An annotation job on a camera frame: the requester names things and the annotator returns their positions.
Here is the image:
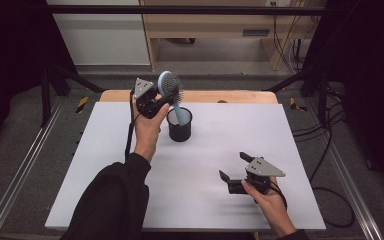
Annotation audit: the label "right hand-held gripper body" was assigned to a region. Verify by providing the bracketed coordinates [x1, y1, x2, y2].
[227, 156, 286, 196]

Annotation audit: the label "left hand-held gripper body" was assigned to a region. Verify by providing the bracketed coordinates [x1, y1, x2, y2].
[133, 77, 168, 120]

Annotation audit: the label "light blue hairbrush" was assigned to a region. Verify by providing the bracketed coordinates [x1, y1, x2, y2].
[156, 70, 190, 127]

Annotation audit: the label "black mesh pen holder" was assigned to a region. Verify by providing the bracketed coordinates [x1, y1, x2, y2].
[166, 106, 194, 143]

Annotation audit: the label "person's left hand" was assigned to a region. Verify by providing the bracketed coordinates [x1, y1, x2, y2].
[131, 99, 171, 164]

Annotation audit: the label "person's right hand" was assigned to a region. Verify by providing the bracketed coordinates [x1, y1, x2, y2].
[241, 177, 298, 239]

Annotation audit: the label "yellow and black tape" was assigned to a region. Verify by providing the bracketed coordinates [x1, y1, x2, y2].
[75, 96, 90, 114]
[289, 97, 308, 112]

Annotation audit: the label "wooden desk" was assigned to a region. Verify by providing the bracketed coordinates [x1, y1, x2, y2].
[139, 0, 314, 72]

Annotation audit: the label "black curtain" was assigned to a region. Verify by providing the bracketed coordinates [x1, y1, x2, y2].
[302, 0, 384, 194]
[0, 0, 78, 158]

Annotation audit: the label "white power strip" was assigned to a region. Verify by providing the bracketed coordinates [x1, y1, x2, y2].
[265, 0, 293, 8]

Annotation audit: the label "left hand-held gripper cable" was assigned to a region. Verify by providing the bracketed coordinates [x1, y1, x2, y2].
[124, 89, 138, 162]

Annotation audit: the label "hand-held gripper cable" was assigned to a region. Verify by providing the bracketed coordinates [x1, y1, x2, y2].
[124, 89, 138, 162]
[269, 181, 288, 212]

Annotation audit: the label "right hand-held gripper cable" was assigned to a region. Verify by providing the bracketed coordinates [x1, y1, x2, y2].
[269, 181, 288, 212]

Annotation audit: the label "black floor cables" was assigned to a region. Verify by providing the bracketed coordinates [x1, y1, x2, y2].
[292, 83, 348, 143]

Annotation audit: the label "black horizontal frame bar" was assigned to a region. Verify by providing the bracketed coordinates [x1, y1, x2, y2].
[46, 4, 328, 16]

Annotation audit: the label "aluminium floor rail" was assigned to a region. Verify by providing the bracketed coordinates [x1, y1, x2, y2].
[326, 143, 384, 240]
[0, 96, 65, 240]

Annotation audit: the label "black metal frame leg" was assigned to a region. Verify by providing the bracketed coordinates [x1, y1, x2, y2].
[263, 64, 332, 128]
[40, 62, 105, 128]

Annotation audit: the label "black looped floor cable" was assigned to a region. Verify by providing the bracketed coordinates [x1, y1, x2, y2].
[309, 126, 356, 230]

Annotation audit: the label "black hanging cable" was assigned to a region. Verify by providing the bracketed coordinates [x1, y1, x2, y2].
[272, 4, 297, 72]

